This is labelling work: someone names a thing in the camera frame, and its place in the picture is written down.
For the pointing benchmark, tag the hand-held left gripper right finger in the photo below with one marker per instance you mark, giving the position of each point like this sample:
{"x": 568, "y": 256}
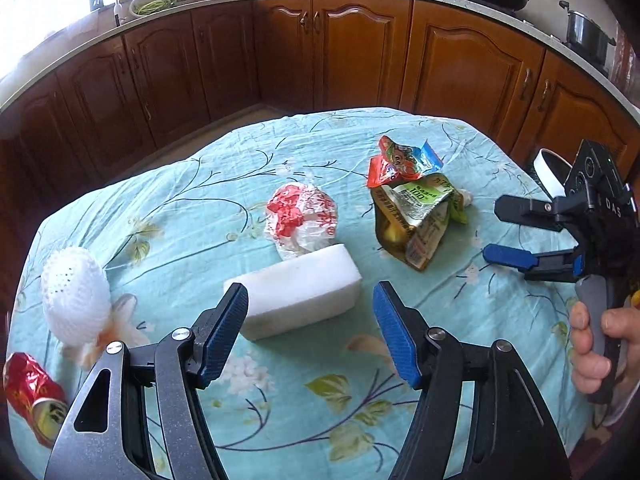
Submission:
{"x": 395, "y": 330}

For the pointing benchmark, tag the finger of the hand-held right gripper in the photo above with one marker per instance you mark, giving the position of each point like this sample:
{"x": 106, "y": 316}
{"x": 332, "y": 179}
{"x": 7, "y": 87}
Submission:
{"x": 507, "y": 255}
{"x": 525, "y": 210}

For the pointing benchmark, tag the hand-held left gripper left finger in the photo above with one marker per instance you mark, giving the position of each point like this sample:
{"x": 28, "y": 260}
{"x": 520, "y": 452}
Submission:
{"x": 222, "y": 330}

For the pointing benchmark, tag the white rimmed trash bin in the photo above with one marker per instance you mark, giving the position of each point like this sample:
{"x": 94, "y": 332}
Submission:
{"x": 547, "y": 172}

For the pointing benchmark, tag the white foam block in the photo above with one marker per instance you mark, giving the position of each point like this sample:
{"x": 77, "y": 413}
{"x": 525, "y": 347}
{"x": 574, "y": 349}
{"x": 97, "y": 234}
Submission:
{"x": 300, "y": 290}

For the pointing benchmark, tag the person's right hand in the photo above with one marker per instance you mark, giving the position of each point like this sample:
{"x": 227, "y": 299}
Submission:
{"x": 580, "y": 325}

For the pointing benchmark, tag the gold and green pouch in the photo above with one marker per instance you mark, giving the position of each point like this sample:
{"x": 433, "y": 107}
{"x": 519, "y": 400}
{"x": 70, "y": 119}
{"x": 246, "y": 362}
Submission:
{"x": 415, "y": 220}

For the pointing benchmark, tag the floral green tablecloth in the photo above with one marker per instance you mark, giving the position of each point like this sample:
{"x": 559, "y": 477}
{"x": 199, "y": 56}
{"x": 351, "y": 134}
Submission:
{"x": 300, "y": 410}

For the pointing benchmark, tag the red snack pouch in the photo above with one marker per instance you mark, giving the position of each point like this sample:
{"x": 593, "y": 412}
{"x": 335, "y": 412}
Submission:
{"x": 400, "y": 157}

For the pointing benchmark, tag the gas stove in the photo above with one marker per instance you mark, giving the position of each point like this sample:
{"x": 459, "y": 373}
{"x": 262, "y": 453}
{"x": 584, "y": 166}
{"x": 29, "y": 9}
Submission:
{"x": 595, "y": 63}

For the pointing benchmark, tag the crumpled red and white bag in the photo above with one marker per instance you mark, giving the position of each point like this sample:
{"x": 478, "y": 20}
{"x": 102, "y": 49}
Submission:
{"x": 300, "y": 215}

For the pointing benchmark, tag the small white foam fruit net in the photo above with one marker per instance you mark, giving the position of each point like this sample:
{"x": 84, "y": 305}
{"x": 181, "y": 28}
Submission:
{"x": 72, "y": 285}

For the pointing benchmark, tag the steel cooking pot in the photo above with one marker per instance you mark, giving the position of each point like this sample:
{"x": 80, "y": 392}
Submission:
{"x": 587, "y": 32}

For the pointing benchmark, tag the crushed red drink can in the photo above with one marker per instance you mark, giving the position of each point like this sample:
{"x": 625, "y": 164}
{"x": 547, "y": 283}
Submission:
{"x": 27, "y": 390}

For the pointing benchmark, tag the wooden base cabinets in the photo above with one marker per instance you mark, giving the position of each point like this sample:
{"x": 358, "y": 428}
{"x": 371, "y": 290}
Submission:
{"x": 350, "y": 50}

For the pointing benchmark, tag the colander bowl with greens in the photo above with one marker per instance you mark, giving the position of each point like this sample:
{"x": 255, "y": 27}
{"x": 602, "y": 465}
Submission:
{"x": 152, "y": 5}

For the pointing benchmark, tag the kitchen faucet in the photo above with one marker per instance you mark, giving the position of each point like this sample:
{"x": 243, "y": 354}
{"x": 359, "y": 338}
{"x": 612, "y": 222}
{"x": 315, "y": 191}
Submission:
{"x": 117, "y": 12}

